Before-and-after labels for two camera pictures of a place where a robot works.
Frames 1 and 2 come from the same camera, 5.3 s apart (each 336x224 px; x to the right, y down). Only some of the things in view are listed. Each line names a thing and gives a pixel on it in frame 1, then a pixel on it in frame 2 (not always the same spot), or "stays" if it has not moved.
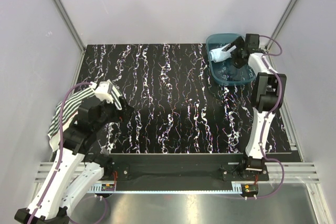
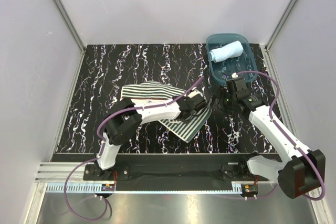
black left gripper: [119, 115] to [184, 99]
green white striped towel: [70, 106] to [183, 129]
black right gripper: [239, 43] to [223, 94]
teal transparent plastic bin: [226, 72] stays
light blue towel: [218, 55] stays
